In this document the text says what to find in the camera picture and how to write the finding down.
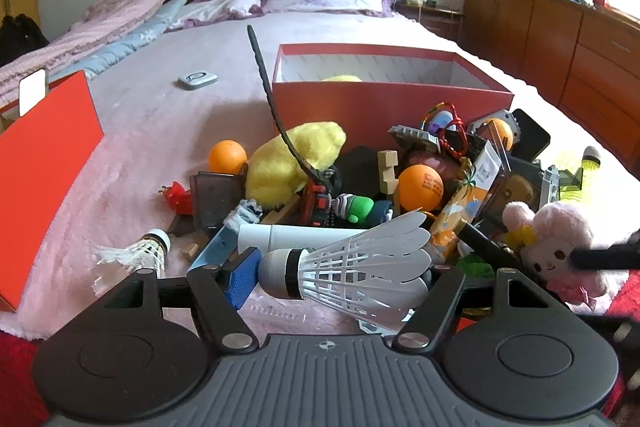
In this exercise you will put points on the neon yellow shuttlecock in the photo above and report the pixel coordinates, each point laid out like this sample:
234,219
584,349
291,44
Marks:
580,186

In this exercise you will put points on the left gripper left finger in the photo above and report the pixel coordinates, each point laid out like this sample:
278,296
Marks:
219,292

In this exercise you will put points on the wooden dresser cabinet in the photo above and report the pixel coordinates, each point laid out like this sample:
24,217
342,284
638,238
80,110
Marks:
582,60

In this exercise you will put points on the pink plush toy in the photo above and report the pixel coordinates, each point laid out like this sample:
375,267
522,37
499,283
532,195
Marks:
544,240

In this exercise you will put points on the dark red open box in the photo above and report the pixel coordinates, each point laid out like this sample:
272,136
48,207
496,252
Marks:
367,89

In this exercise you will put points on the light blue curved track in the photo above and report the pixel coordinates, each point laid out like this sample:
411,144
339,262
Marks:
218,250

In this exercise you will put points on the orange printed ping pong ball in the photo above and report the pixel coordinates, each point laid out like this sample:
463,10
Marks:
420,187

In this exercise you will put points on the orange-red cardboard box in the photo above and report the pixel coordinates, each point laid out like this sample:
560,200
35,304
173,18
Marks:
41,156

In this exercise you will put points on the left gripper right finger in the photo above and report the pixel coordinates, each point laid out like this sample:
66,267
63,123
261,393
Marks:
432,321

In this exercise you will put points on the orange white cream tube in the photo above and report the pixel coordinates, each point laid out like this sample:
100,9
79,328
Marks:
478,178

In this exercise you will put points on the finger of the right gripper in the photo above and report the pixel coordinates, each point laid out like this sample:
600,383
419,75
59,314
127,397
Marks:
617,257

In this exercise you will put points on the red small toy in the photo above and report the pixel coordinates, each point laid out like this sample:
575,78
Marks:
178,198

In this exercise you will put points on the grey remote device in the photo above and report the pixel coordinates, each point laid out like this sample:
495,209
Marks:
197,80

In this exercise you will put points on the white sunscreen tube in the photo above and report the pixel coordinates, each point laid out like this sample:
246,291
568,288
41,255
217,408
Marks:
271,237

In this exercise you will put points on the white plastic shuttlecock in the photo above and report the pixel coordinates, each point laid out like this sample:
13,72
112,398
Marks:
375,276

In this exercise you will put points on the yellow plush toy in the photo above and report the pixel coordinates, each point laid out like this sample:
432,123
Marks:
273,174

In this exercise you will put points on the pink folded blanket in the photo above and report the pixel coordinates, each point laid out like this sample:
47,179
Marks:
102,24

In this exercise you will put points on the green small toy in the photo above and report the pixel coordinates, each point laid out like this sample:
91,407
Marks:
352,208

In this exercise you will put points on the wooden puzzle block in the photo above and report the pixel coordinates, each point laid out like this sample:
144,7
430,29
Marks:
387,180

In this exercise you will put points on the white smartphone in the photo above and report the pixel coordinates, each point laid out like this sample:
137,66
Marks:
31,90

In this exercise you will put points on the dark transparent square box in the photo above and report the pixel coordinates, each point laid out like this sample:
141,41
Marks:
214,196

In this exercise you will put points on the orange ball right side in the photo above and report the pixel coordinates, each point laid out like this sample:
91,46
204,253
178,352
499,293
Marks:
504,132

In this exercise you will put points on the white feather shuttlecock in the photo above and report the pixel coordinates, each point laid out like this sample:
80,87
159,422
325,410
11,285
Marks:
114,264

